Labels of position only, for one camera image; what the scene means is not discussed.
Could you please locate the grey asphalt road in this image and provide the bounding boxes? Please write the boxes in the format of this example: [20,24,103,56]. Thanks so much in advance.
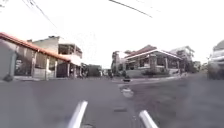
[0,71,224,128]

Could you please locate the pale vehicle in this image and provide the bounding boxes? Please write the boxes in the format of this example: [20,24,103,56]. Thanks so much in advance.
[206,39,224,80]

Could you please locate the robot's own part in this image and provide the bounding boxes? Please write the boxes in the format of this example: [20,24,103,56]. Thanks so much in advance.
[67,100,89,128]
[138,109,159,128]

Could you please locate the pale tall building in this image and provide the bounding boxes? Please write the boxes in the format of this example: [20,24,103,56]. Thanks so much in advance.
[169,45,196,73]

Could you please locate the corner building with porch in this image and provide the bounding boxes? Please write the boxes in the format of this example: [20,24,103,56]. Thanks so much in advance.
[111,44,184,79]

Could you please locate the pale concrete kerb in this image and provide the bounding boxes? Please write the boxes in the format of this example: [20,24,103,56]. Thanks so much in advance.
[111,73,189,84]

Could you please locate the dark tree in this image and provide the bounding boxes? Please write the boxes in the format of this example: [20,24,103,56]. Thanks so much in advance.
[87,64,103,78]

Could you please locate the building with red roof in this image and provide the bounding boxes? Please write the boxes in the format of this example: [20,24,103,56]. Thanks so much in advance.
[0,31,72,81]

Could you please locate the two-storey building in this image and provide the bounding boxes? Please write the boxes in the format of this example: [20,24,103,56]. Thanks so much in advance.
[27,35,84,78]

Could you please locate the overhead wires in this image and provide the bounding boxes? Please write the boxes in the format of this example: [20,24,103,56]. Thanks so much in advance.
[0,0,154,31]

